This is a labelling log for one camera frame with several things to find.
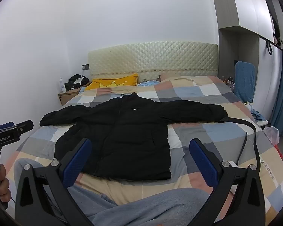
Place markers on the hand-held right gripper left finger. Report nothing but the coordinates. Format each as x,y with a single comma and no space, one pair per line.
76,163

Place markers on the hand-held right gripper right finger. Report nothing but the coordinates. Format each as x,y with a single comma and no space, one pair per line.
204,163

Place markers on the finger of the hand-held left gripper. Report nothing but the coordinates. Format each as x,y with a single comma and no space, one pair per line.
24,125
6,124

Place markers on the black padded jacket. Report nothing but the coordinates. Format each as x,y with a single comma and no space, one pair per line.
122,134

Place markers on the person's left hand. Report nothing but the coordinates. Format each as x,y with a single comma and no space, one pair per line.
2,183

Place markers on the person's left leg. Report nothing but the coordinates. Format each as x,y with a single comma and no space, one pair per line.
89,197

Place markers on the person's leg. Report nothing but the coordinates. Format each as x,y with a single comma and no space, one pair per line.
155,207
89,197

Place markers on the wooden nightstand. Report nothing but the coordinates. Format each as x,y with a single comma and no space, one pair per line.
68,97

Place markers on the white spray bottle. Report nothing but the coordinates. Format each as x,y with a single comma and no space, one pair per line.
62,86

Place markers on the black belt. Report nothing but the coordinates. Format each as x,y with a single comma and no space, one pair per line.
256,146

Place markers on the black bag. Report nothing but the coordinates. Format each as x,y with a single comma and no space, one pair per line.
72,81

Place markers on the person's right leg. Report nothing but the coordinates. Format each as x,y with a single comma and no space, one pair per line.
155,207

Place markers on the white flat device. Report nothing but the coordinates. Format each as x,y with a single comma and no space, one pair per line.
80,79

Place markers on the checked patchwork blanket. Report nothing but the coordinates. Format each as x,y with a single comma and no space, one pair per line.
202,91

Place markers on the crumpled blue garment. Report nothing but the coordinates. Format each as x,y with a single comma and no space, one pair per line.
257,114

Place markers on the white plush toy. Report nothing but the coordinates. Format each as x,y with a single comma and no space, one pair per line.
248,106

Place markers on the clear plastic bag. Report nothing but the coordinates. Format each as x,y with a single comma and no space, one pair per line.
272,135

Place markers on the row of small bottles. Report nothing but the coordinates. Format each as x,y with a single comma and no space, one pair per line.
228,80

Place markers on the yellow crown pillow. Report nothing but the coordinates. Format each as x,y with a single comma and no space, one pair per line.
108,82

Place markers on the beige pillow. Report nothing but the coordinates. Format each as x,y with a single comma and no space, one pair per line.
174,77

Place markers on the blue towel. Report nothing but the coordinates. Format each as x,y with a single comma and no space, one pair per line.
245,80

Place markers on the light blue cloth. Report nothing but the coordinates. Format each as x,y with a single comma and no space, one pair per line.
148,83

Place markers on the cream quilted headboard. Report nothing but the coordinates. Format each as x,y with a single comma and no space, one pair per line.
155,56

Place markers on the grey and white wardrobe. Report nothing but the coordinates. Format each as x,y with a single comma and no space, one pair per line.
247,4

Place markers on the dark wall socket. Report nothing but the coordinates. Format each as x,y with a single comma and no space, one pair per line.
85,67

